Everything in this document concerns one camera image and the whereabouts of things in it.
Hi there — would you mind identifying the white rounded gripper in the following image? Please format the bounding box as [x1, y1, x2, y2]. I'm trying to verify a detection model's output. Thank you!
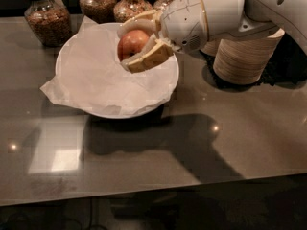
[117, 0, 207, 73]

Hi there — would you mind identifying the white bowl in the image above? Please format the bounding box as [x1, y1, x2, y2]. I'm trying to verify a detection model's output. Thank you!
[55, 22, 180, 120]

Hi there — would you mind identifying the left glass cereal jar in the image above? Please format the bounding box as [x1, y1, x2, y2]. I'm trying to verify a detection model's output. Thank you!
[24, 0, 71, 47]

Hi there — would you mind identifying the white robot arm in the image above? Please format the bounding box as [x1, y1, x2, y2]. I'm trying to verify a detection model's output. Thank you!
[118, 0, 307, 73]

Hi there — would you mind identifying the white paper liner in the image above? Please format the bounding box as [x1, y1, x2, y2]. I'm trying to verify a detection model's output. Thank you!
[39, 16, 178, 117]

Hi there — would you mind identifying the red yellow apple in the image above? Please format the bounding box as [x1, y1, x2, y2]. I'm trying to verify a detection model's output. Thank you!
[117, 30, 150, 61]

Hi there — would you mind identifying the front stack of paper bowls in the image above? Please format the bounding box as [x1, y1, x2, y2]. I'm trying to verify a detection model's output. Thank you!
[213, 29, 285, 85]

